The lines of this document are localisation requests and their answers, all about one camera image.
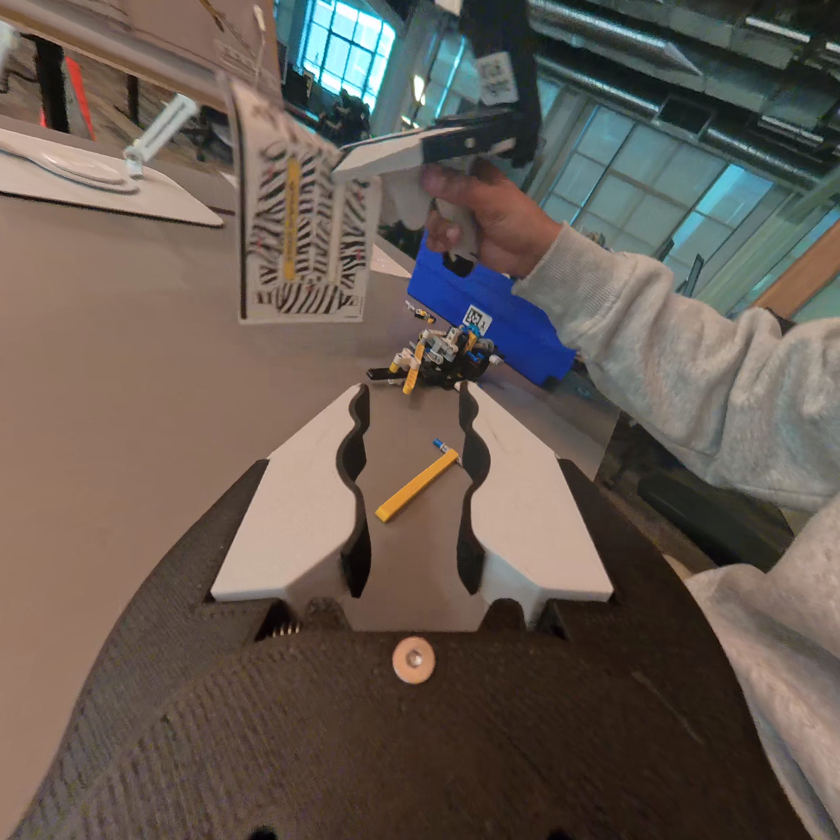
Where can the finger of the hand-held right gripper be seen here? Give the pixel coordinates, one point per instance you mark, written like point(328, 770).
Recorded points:
point(384, 154)

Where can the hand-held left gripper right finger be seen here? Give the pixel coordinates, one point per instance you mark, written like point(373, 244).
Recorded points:
point(531, 518)

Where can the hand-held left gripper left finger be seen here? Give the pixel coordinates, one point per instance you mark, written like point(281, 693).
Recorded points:
point(289, 518)

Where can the zebra striped sticker sheet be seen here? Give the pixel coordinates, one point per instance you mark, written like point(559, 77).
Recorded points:
point(302, 216)

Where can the person's right forearm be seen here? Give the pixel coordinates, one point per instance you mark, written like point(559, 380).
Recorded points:
point(689, 367)

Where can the yellow lego beam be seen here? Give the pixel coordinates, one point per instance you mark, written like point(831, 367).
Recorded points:
point(417, 489)

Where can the blue lego pin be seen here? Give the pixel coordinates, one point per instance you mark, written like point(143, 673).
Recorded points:
point(438, 444)

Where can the scattered small lego pieces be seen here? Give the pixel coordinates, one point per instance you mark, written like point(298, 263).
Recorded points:
point(420, 312)

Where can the partly built lego model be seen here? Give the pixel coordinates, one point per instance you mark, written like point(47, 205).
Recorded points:
point(446, 361)

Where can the person's right hand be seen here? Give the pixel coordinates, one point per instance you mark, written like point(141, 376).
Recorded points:
point(508, 223)

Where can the blue plastic bin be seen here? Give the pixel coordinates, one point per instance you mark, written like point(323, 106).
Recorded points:
point(499, 308)

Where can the white desk mat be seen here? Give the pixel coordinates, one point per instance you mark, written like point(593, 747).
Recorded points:
point(170, 200)

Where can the person's grey sweatshirt torso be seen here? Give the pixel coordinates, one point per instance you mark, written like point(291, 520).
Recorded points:
point(787, 656)

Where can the white oval stand base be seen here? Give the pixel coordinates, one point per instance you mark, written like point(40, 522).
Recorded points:
point(72, 167)

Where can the wooden post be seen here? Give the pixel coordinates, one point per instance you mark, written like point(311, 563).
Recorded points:
point(800, 269)

